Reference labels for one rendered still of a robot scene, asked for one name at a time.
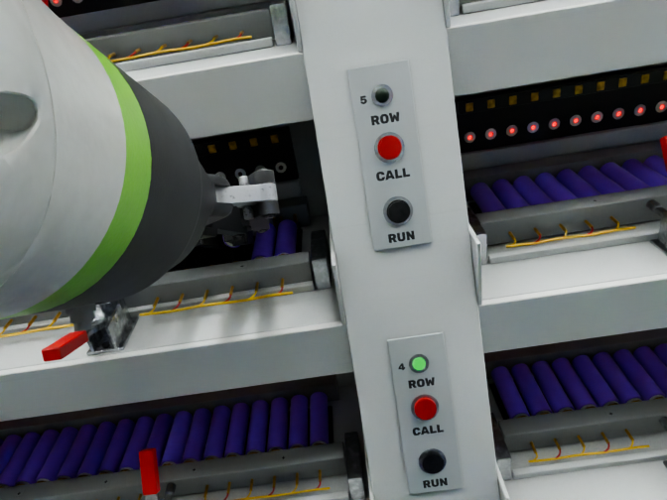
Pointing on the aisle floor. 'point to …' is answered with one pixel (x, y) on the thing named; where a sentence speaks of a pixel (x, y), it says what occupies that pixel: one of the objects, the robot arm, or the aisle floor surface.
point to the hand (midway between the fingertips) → (222, 226)
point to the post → (333, 53)
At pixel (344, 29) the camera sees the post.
